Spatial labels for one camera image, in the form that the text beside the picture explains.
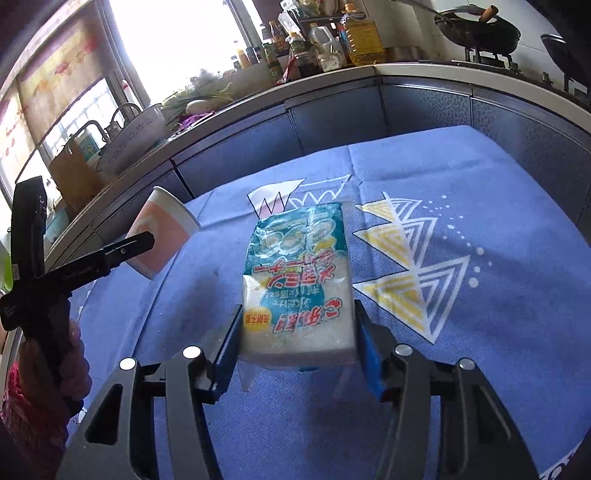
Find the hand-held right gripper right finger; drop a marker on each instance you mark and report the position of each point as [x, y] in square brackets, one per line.
[371, 355]

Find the person's left hand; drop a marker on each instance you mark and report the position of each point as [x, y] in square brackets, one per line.
[78, 364]

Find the white plastic jug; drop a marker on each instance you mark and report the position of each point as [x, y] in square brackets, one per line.
[328, 50]

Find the yellow cooking oil bottle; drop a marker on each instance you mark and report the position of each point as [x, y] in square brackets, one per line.
[364, 41]

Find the gas stove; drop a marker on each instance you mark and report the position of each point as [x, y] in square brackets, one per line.
[508, 64]

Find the purple vegetable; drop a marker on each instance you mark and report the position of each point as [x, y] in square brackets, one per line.
[191, 121]

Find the metal faucet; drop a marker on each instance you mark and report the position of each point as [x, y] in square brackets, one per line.
[131, 107]
[90, 125]

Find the window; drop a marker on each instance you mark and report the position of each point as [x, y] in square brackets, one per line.
[184, 41]

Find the white enamel basin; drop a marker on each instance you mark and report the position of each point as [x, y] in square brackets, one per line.
[131, 143]

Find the red snack bag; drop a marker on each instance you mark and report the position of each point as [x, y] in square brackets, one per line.
[288, 71]

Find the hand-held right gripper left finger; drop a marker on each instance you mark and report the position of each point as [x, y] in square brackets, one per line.
[228, 355]

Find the blue printed tablecloth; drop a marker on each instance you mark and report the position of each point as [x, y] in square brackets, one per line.
[461, 194]

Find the black pot with lid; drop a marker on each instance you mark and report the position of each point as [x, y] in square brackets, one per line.
[565, 60]

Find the wooden cutting board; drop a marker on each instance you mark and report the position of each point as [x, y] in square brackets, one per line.
[74, 177]

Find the green soap bottle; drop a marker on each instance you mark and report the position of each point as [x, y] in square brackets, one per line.
[4, 270]

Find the grey kitchen cabinet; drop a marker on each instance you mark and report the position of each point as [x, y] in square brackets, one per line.
[332, 120]

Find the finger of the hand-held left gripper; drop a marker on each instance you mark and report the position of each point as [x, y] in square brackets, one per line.
[127, 249]

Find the white sponge packet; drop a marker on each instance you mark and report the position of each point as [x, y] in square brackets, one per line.
[295, 286]

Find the white radish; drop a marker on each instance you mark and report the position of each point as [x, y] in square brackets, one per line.
[201, 106]

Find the printed window blind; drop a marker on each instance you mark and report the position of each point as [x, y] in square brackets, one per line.
[51, 92]

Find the pink paper cup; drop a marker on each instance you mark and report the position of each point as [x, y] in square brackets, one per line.
[161, 235]

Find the dark sauce bottle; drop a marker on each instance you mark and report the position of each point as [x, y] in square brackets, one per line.
[275, 64]

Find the black wok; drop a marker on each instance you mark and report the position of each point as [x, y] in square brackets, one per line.
[480, 32]

